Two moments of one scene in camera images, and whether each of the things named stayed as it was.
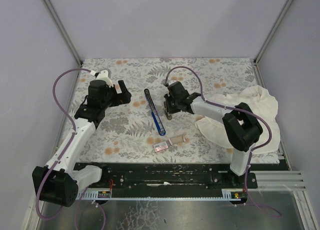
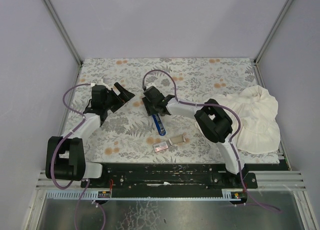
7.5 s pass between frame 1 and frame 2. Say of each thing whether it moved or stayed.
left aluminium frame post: stayed
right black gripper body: moved
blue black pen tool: stayed
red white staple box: stayed
